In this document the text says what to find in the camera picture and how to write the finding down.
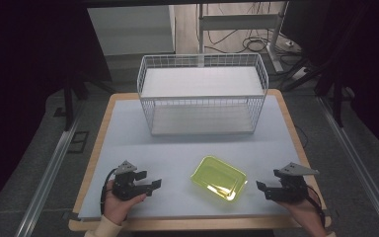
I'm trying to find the aluminium floor rail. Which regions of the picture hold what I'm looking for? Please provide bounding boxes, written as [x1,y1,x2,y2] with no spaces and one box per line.
[317,96,379,237]
[14,104,84,237]

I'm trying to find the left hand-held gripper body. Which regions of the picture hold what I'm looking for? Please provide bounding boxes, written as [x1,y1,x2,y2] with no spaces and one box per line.
[112,160,148,202]

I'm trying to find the white metal desk frame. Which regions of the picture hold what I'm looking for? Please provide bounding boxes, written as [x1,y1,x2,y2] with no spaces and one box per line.
[196,1,290,74]

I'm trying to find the white cabinet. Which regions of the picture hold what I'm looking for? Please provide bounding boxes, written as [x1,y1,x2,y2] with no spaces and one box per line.
[86,4,177,57]

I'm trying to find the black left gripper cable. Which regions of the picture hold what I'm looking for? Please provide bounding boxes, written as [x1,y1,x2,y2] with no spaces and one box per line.
[100,168,118,215]

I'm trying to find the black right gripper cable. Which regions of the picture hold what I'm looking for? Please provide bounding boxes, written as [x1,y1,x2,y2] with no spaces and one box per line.
[305,185,327,229]

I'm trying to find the dark curtain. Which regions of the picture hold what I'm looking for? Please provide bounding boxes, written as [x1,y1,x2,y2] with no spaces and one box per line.
[0,0,113,225]
[280,0,379,162]

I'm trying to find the person's right hand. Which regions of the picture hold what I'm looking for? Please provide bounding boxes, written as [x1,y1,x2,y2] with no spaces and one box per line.
[277,189,328,237]

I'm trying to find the black floor cables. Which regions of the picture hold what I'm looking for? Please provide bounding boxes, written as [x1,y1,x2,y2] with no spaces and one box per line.
[205,28,279,55]

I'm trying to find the yellow-green plastic tray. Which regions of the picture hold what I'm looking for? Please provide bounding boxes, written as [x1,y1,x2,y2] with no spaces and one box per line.
[189,155,249,202]

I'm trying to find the wooden table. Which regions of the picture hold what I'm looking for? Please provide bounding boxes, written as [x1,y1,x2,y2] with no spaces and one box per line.
[67,88,333,232]

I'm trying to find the person's left hand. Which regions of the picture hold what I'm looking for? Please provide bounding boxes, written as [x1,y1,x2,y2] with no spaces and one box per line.
[103,180,148,227]

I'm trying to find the black floor plate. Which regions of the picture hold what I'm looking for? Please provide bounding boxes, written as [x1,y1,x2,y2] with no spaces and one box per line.
[66,130,90,155]

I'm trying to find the pale blue table mat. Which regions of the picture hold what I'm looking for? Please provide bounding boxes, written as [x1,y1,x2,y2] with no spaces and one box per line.
[77,94,311,220]

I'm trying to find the white power strip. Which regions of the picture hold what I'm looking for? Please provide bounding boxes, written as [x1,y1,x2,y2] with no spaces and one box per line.
[290,66,311,82]

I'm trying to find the white wire basket rack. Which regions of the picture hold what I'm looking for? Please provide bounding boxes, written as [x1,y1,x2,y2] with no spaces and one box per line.
[136,52,270,137]

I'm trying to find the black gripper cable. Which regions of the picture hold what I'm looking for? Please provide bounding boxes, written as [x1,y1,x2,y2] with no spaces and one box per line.
[305,185,327,229]
[100,168,118,215]

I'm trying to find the black metal stand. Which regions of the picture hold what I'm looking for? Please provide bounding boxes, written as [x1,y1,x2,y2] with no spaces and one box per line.
[61,73,91,132]
[314,63,347,129]

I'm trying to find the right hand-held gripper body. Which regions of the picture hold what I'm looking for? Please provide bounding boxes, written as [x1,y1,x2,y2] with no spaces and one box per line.
[265,162,321,202]

